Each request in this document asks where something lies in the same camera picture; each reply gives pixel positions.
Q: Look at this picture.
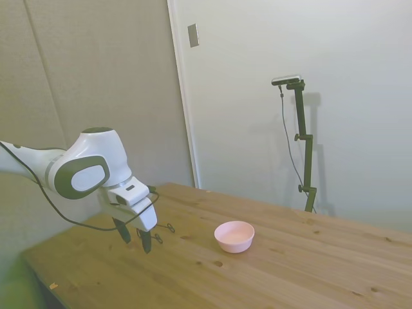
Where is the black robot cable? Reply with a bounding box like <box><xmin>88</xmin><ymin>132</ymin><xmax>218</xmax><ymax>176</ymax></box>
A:
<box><xmin>0</xmin><ymin>140</ymin><xmax>160</xmax><ymax>232</ymax></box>

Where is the grey camera on stand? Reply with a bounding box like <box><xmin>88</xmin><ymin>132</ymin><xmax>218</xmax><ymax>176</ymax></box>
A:
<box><xmin>271</xmin><ymin>74</ymin><xmax>303</xmax><ymax>86</ymax></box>

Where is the black wire dish rack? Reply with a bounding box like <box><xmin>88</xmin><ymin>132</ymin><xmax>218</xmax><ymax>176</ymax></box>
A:
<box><xmin>150</xmin><ymin>223</ymin><xmax>176</xmax><ymax>245</ymax></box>

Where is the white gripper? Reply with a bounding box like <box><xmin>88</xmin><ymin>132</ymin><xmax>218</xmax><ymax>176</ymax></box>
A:
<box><xmin>98</xmin><ymin>188</ymin><xmax>159</xmax><ymax>255</ymax></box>

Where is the dark green camera stand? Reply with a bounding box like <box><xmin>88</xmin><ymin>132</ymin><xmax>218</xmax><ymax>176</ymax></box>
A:
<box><xmin>286</xmin><ymin>80</ymin><xmax>318</xmax><ymax>213</ymax></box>

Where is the grey wall switch plate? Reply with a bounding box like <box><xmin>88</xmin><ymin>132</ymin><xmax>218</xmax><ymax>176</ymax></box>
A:
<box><xmin>187</xmin><ymin>23</ymin><xmax>201</xmax><ymax>48</ymax></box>

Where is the white door frame trim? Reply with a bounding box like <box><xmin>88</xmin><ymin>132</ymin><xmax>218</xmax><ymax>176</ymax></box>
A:
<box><xmin>166</xmin><ymin>0</ymin><xmax>201</xmax><ymax>189</ymax></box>

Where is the pink plastic bowl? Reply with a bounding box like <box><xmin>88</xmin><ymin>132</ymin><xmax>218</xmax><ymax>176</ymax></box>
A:
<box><xmin>214</xmin><ymin>220</ymin><xmax>256</xmax><ymax>254</ymax></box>

